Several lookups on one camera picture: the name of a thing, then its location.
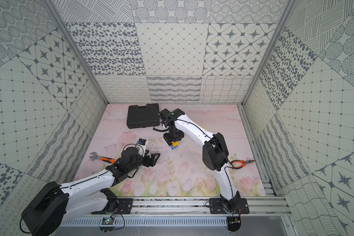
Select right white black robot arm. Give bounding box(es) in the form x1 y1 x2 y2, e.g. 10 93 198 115
158 109 241 213

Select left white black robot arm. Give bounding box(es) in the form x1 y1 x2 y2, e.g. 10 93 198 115
20 147 160 236

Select pink floral table mat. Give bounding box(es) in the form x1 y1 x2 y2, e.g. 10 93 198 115
75 104 254 197

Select black plastic tool case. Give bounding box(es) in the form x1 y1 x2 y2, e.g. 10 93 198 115
126 103 160 129

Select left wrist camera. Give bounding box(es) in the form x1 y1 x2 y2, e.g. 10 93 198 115
137 138 148 149

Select adjustable wrench orange handle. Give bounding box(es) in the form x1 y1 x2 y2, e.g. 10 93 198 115
89 152 116 164

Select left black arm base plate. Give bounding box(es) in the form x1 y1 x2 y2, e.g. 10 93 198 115
91 198 133 215

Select orange handled pliers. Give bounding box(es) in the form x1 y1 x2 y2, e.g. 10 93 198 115
230 160 255 170

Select white perforated cable duct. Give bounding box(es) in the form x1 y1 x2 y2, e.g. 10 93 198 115
62 216 227 227

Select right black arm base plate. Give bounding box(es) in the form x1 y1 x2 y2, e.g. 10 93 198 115
208 198 250 214

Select aluminium rail frame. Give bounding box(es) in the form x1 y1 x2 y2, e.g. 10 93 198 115
48 196 293 218

